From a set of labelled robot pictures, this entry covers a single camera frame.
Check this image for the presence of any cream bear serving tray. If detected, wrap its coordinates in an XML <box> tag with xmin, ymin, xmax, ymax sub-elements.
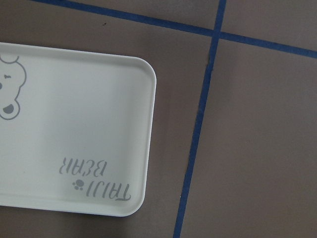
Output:
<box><xmin>0</xmin><ymin>43</ymin><xmax>157</xmax><ymax>217</ymax></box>

